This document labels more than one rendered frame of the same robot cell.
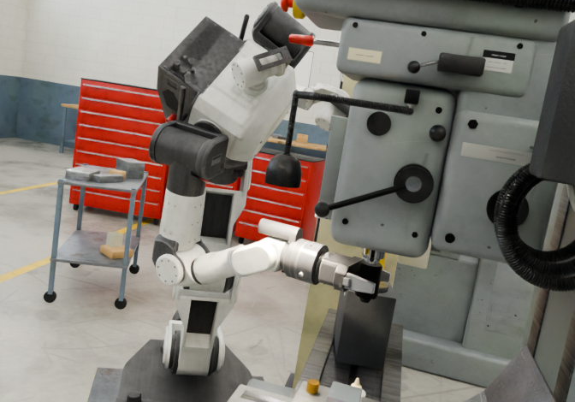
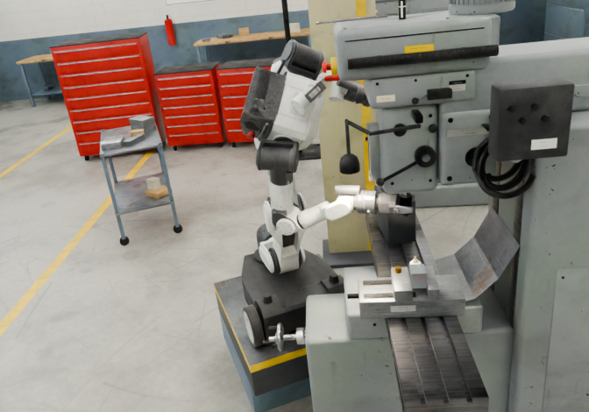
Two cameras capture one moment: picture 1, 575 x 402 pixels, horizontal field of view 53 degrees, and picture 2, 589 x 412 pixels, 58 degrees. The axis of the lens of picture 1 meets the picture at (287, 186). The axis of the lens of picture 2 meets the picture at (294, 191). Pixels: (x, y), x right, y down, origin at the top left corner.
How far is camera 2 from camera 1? 0.87 m
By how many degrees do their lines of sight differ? 16
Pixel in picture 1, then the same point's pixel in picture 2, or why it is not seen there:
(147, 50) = not seen: outside the picture
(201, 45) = (262, 88)
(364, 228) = (403, 184)
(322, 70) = not seen: outside the picture
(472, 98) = (447, 106)
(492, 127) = (460, 119)
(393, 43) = (400, 88)
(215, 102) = (284, 124)
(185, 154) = (280, 163)
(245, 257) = (333, 210)
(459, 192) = (450, 154)
